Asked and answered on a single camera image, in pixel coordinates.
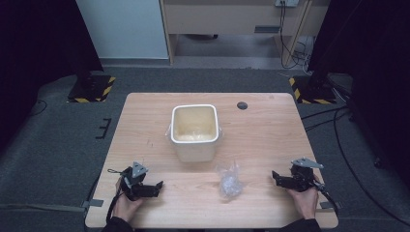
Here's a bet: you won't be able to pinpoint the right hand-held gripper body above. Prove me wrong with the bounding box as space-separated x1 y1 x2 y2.
276 157 325 193

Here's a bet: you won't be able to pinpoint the grey power strip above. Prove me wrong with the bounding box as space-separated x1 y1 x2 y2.
274 0 300 8

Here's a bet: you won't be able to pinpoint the grey table bracket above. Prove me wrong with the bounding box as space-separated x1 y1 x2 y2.
80 198 104 209
320 200 344 211

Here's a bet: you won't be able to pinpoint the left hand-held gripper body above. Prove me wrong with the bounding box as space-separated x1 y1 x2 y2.
119 160 160 202

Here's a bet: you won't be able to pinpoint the black floor cable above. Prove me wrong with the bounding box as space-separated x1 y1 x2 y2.
301 105 410 227

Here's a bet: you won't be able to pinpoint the person's right hand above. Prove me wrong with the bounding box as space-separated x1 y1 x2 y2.
286 173 322 220

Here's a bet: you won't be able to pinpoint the hand-held gripper cable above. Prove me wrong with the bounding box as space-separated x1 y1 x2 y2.
310 180 340 218
105 167 130 224

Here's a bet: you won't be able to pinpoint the clear plastic bag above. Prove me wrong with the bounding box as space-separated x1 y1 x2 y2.
215 159 247 201

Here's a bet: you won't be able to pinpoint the hanging black cables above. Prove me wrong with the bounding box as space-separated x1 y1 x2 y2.
278 0 314 70

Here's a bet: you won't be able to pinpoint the white cabinet panel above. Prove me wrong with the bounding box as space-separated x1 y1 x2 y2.
74 0 170 60

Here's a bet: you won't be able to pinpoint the left hand-held gripper cable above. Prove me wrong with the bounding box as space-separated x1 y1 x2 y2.
105 167 130 224

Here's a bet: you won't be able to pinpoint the white square plastic bin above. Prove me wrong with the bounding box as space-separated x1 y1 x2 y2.
165 103 223 163

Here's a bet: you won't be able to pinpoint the right hand-held gripper cable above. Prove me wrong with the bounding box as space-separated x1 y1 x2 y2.
310 180 340 218

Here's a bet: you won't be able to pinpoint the beige wooden desk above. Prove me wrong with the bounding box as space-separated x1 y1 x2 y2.
160 0 331 65

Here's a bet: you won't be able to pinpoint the person's left hand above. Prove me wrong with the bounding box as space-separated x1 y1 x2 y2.
111 179 145 224

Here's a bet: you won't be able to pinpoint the black stand base striped edge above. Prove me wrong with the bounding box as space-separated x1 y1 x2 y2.
288 74 338 105
67 74 116 104

